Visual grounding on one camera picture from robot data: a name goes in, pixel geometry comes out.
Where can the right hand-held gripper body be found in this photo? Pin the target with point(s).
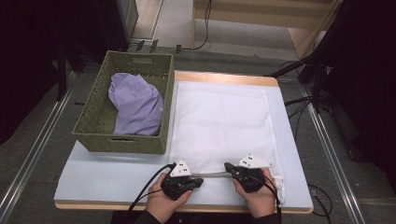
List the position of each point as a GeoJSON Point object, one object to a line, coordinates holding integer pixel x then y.
{"type": "Point", "coordinates": [252, 179]}

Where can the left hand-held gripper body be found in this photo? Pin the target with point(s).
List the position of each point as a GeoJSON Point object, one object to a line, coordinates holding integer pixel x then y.
{"type": "Point", "coordinates": [176, 186]}

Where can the white mesh laundry bag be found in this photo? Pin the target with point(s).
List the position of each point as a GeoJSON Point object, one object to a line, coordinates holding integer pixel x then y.
{"type": "Point", "coordinates": [218, 124]}

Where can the lavender garment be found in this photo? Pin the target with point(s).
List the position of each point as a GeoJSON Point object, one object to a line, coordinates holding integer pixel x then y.
{"type": "Point", "coordinates": [137, 105]}

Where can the green woven basket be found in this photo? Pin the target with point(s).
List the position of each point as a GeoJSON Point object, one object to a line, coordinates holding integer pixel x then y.
{"type": "Point", "coordinates": [93, 118]}

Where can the person's left hand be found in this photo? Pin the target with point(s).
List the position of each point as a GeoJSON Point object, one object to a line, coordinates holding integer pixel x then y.
{"type": "Point", "coordinates": [162, 205]}

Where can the person's right hand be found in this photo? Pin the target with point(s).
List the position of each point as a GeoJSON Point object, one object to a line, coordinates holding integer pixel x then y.
{"type": "Point", "coordinates": [261, 202]}

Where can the black metal stand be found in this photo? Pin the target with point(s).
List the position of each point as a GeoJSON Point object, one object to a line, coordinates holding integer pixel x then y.
{"type": "Point", "coordinates": [316, 84]}
{"type": "Point", "coordinates": [62, 71]}

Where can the black cabinet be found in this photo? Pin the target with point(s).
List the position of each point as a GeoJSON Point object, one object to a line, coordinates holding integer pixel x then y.
{"type": "Point", "coordinates": [118, 21]}

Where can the metal floor rail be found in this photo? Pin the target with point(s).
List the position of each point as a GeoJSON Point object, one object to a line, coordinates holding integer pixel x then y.
{"type": "Point", "coordinates": [37, 140]}
{"type": "Point", "coordinates": [330, 155]}

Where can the wooden frame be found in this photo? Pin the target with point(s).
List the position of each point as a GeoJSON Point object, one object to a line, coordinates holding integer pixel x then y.
{"type": "Point", "coordinates": [249, 17]}

